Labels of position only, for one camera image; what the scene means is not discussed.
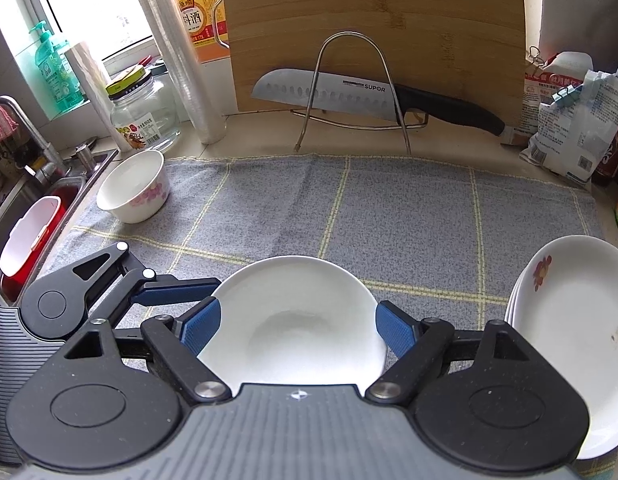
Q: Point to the metal faucet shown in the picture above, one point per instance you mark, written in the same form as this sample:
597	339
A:
36	142

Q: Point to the metal binder clip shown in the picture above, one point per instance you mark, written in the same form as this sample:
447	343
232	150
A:
536	56

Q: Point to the dark soy sauce bottle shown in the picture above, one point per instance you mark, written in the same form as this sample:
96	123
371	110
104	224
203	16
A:
616	160

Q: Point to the white pink flower bowl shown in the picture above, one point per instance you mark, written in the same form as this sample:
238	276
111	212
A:
134	180
294	310

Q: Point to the window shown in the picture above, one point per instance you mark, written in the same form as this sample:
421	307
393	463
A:
89	0

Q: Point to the clear plastic cup stack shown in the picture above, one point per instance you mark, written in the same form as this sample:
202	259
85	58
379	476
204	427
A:
184	75

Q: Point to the orange cooking wine bottle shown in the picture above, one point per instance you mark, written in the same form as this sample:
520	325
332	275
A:
199	15

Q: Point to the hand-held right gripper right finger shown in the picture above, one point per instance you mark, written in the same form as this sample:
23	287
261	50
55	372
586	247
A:
394	327

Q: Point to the white fruit print plate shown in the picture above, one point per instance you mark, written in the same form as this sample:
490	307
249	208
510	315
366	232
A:
579	320

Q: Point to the red white plastic basket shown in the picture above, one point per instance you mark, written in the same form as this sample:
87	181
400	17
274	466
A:
29	235

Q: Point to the green pump detergent bottle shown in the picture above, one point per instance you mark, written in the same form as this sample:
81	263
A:
51	75

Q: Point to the checked kitchen towel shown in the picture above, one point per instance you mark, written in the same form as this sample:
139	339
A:
389	210

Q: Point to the white bag with red print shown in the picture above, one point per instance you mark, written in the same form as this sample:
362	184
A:
539	90

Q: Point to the stainless steel sink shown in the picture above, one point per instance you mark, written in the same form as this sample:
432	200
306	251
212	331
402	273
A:
19	205

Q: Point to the glass jar with yellow-green lid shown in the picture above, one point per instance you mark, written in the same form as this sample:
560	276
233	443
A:
149	115

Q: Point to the white bag with blue print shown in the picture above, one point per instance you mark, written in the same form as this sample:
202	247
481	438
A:
579	140

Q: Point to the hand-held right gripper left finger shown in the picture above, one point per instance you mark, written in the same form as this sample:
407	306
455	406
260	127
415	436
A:
201	325

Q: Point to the pink dishcloth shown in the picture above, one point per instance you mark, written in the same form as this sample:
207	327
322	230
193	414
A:
1	127

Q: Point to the teal binder clip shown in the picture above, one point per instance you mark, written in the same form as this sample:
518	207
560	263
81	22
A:
571	95

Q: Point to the metal sink knob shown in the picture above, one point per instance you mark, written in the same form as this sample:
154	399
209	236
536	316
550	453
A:
86	152

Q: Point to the bamboo cutting board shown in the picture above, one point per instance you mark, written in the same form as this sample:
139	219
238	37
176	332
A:
364	0

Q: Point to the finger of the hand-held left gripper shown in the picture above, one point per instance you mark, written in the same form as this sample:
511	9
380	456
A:
179	290

